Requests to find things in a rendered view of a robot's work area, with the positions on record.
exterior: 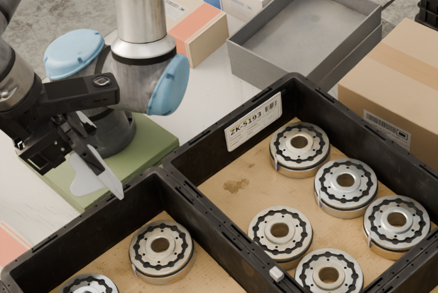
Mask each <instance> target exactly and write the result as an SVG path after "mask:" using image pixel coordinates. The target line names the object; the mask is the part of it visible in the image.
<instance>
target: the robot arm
mask: <svg viewBox="0 0 438 293"><path fill-rule="evenodd" d="M20 2H21V0H0V130H2V131H3V132H4V133H5V134H7V135H8V136H9V137H10V138H11V139H12V142H13V145H14V147H15V148H16V150H17V153H18V156H19V157H20V158H21V159H22V160H23V161H25V162H26V163H27V164H29V165H30V166H31V167H32V168H33V169H34V170H35V171H37V172H38V173H39V174H41V175H42V176H43V175H45V174H46V173H47V172H49V171H50V170H52V169H53V168H54V169H55V168H56V167H58V166H59V165H60V164H62V163H63V162H64V161H66V158H65V156H66V155H67V154H70V157H69V164H70V165H71V167H72V168H73V170H74V171H75V174H76V175H75V177H74V179H73V181H72V183H71V185H70V191H71V192H72V194H73V195H74V196H76V197H83V196H85V195H88V194H90V193H93V192H96V191H98V190H100V189H104V188H108V189H109V190H110V191H111V192H112V193H113V194H114V195H115V196H116V197H117V198H118V199H120V200H121V199H123V198H124V194H123V186H122V183H121V181H120V180H119V179H118V178H117V177H116V176H115V175H114V173H113V172H112V170H111V169H110V168H109V167H108V166H107V165H106V164H105V162H104V161H103V159H105V158H109V157H111V156H114V155H116V154H118V153H119V152H120V151H122V150H124V149H125V148H126V147H127V146H128V145H129V144H130V143H131V141H132V140H133V138H134V136H135V133H136V123H135V120H134V116H133V114H132V112H135V113H143V114H147V115H148V116H151V115H158V116H168V115H171V114H172V113H174V112H175V111H176V110H177V108H178V107H179V106H180V104H181V102H182V100H183V98H184V95H185V92H186V89H187V86H188V80H189V76H190V62H189V60H188V57H187V56H185V55H183V54H182V53H178V54H177V47H176V40H175V38H174V37H173V36H171V35H170V34H169V33H168V32H167V27H166V8H165V0H115V8H116V15H117V28H118V36H117V38H116V39H115V40H114V41H113V42H112V43H111V45H107V44H105V41H104V38H103V36H102V35H101V34H100V33H99V32H98V31H95V30H93V29H78V30H75V31H71V32H68V33H66V34H65V35H62V36H60V37H59V38H57V39H56V40H54V41H53V42H52V43H51V44H50V45H49V46H48V48H47V50H46V52H45V54H44V64H45V67H46V75H47V77H48V78H49V80H50V82H47V83H42V80H41V78H40V77H39V76H38V75H37V74H36V73H35V72H34V70H33V68H32V66H31V65H30V64H29V63H27V62H26V61H25V60H24V59H23V58H22V57H21V56H20V55H19V54H18V53H17V52H16V51H15V50H14V49H13V48H12V47H11V46H10V45H9V44H8V43H7V42H6V41H5V40H4V39H3V37H2V35H3V33H4V32H5V30H6V28H7V26H8V24H9V23H10V21H11V19H12V17H13V15H14V13H15V11H16V9H17V8H18V6H19V4H20ZM19 142H21V143H20V144H19V146H18V143H19ZM28 159H30V160H31V161H32V162H33V163H34V164H35V165H36V166H38V167H39V169H38V168H37V167H36V166H35V165H33V164H32V163H31V162H30V161H29V160H28Z"/></svg>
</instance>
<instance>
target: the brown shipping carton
mask: <svg viewBox="0 0 438 293"><path fill-rule="evenodd" d="M338 101H339V102H341V103H342V104H343V105H345V106H346V107H348V108H349V109H350V110H352V111H353V112H355V113H356V114H357V115H359V116H360V117H362V118H363V119H364V120H366V121H367V122H369V123H370V124H371V125H372V126H374V127H375V128H377V129H378V130H379V131H381V132H383V133H384V134H385V135H386V136H388V137H389V138H391V139H392V140H393V141H395V142H396V143H397V144H399V145H400V146H402V147H403V148H404V149H406V150H407V151H409V152H410V153H411V154H413V155H414V156H416V157H417V158H418V159H420V160H421V161H423V162H424V163H425V164H426V165H428V166H429V167H431V168H432V169H433V170H435V171H436V172H438V32H437V31H435V30H433V29H430V28H429V27H426V26H424V25H421V24H419V23H417V22H415V21H413V20H410V19H408V18H405V19H404V20H402V21H401V22H400V23H399V24H398V25H397V26H396V27H395V28H394V29H393V30H392V31H391V32H390V33H389V34H388V35H387V36H386V37H385V38H384V39H382V41H380V43H378V45H376V47H374V48H373V49H372V50H371V51H370V52H369V54H367V56H365V57H364V58H363V59H362V60H361V61H360V62H359V63H358V64H357V65H356V66H355V67H354V68H353V69H352V70H351V71H350V72H349V73H348V74H346V75H345V76H344V77H343V78H342V79H341V80H340V81H339V82H338Z"/></svg>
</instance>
